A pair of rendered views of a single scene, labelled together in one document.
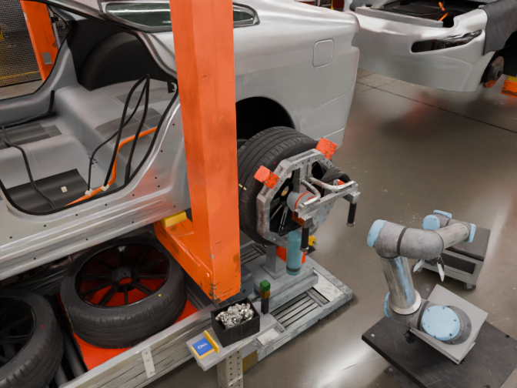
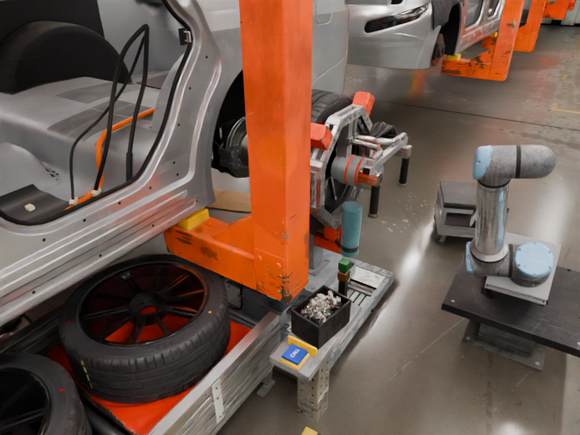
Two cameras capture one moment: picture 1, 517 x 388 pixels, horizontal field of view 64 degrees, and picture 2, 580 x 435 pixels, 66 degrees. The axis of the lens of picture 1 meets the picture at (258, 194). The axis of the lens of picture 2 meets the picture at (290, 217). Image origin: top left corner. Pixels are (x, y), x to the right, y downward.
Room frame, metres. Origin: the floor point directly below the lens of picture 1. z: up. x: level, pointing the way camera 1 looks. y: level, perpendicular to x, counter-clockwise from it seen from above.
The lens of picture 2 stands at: (0.17, 0.64, 1.71)
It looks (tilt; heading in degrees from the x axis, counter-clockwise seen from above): 31 degrees down; 341
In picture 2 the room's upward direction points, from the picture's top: 1 degrees counter-clockwise
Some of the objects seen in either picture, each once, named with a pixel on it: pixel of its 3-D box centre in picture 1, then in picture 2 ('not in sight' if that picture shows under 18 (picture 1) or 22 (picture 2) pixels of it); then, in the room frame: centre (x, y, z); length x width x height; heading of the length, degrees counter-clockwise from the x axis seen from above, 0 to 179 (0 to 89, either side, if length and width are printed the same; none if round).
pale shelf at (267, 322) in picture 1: (232, 333); (318, 332); (1.33, 0.12, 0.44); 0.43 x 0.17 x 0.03; 127
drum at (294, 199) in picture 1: (308, 205); (356, 171); (1.83, -0.27, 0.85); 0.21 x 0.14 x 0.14; 37
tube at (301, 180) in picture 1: (302, 187); (361, 142); (1.73, -0.22, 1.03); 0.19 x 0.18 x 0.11; 37
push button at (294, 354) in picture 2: (202, 347); (294, 355); (1.23, 0.26, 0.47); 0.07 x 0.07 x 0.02; 37
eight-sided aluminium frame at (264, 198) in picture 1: (298, 200); (343, 167); (1.89, -0.22, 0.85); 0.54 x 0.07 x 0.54; 127
